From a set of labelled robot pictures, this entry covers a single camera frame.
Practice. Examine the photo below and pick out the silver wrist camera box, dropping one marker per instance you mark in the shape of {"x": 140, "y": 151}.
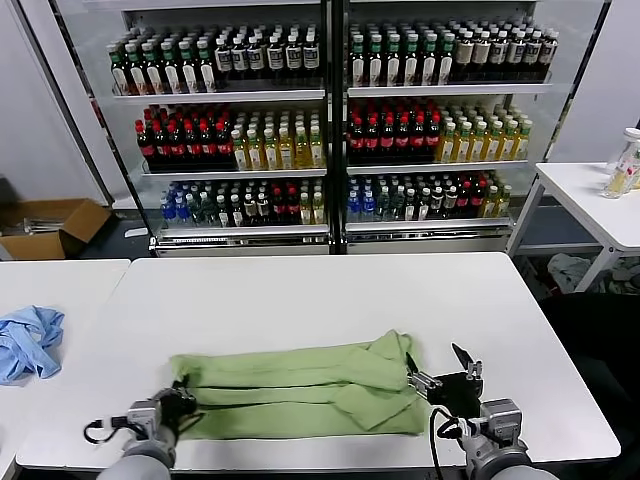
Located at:
{"x": 144, "y": 415}
{"x": 497, "y": 417}

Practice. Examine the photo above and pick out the open brown cardboard box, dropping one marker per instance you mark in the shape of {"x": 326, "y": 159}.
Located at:
{"x": 30, "y": 246}

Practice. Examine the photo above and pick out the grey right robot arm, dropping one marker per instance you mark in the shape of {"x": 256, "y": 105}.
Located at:
{"x": 500, "y": 460}

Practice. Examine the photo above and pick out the clear plastic jar white lid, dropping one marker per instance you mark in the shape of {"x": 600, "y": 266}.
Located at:
{"x": 622, "y": 165}

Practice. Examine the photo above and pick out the small white flat object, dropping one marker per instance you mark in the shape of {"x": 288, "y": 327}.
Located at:
{"x": 136, "y": 232}

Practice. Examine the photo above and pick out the crumpled light blue shirt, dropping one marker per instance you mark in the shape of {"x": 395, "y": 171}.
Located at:
{"x": 30, "y": 345}

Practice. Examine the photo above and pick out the white side table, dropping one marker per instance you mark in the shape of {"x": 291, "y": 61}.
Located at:
{"x": 580, "y": 185}

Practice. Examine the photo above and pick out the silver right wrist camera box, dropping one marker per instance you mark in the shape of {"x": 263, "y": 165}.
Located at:
{"x": 497, "y": 417}

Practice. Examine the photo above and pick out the grey metal parts bundle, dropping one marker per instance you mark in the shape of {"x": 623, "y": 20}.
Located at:
{"x": 30, "y": 225}

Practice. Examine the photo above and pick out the grey green crumpled cloth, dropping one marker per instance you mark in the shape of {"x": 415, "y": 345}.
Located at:
{"x": 625, "y": 275}

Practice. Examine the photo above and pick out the small yellow tea bottle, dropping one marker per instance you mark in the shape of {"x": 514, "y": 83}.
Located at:
{"x": 492, "y": 200}
{"x": 505, "y": 200}
{"x": 318, "y": 210}
{"x": 305, "y": 210}

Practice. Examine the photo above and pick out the light green t-shirt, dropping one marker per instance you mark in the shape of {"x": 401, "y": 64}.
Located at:
{"x": 300, "y": 390}

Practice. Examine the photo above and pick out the green cap dark tea bottle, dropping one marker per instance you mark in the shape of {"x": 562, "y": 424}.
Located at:
{"x": 190, "y": 74}
{"x": 411, "y": 66}
{"x": 358, "y": 67}
{"x": 137, "y": 75}
{"x": 154, "y": 75}
{"x": 429, "y": 65}
{"x": 393, "y": 66}
{"x": 120, "y": 75}
{"x": 172, "y": 75}
{"x": 446, "y": 64}
{"x": 208, "y": 74}
{"x": 375, "y": 67}

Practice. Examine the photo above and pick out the clear green water bottle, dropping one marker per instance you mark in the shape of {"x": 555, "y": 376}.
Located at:
{"x": 384, "y": 205}
{"x": 196, "y": 212}
{"x": 208, "y": 212}
{"x": 397, "y": 205}

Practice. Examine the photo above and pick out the small dark tea bottle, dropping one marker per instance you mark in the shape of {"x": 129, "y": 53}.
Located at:
{"x": 437, "y": 202}
{"x": 451, "y": 200}
{"x": 263, "y": 210}
{"x": 410, "y": 205}
{"x": 236, "y": 212}
{"x": 424, "y": 205}
{"x": 223, "y": 212}
{"x": 249, "y": 210}

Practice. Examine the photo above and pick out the yellow tea bottle green label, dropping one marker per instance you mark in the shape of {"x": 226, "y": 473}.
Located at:
{"x": 302, "y": 150}
{"x": 448, "y": 145}
{"x": 479, "y": 144}
{"x": 494, "y": 143}
{"x": 509, "y": 142}
{"x": 463, "y": 145}
{"x": 286, "y": 151}
{"x": 241, "y": 152}
{"x": 271, "y": 151}
{"x": 255, "y": 152}
{"x": 523, "y": 141}
{"x": 317, "y": 149}

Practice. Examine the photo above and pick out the white metal shelf board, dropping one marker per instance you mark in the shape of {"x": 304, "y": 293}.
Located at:
{"x": 235, "y": 173}
{"x": 240, "y": 231}
{"x": 220, "y": 95}
{"x": 440, "y": 166}
{"x": 430, "y": 225}
{"x": 450, "y": 90}

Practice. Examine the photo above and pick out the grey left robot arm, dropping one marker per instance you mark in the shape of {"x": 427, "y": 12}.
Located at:
{"x": 145, "y": 460}

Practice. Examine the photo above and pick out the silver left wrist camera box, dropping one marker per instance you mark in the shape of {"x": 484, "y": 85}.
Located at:
{"x": 144, "y": 415}

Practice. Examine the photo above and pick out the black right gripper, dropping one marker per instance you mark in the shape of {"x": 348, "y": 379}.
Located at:
{"x": 460, "y": 395}

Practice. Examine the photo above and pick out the blue drink bottle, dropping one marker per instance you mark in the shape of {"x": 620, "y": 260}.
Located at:
{"x": 168, "y": 210}
{"x": 354, "y": 205}
{"x": 369, "y": 205}
{"x": 182, "y": 210}

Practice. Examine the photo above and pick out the glass door beverage cabinet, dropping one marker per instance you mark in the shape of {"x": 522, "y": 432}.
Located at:
{"x": 440, "y": 10}
{"x": 225, "y": 15}

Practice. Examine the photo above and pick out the beige label dark bottle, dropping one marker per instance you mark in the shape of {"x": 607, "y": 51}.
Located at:
{"x": 466, "y": 56}
{"x": 483, "y": 55}

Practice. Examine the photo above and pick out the white cap dark label bottle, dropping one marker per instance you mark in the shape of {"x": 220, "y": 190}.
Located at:
{"x": 499, "y": 54}
{"x": 225, "y": 60}
{"x": 550, "y": 51}
{"x": 517, "y": 53}
{"x": 275, "y": 58}
{"x": 240, "y": 60}
{"x": 257, "y": 59}
{"x": 311, "y": 56}
{"x": 534, "y": 52}
{"x": 293, "y": 57}

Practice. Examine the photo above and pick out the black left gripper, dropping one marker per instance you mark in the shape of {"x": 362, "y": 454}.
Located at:
{"x": 177, "y": 404}

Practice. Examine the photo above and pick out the small red cap cola bottle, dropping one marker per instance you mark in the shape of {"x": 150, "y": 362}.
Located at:
{"x": 277, "y": 207}
{"x": 291, "y": 207}
{"x": 465, "y": 197}
{"x": 478, "y": 196}

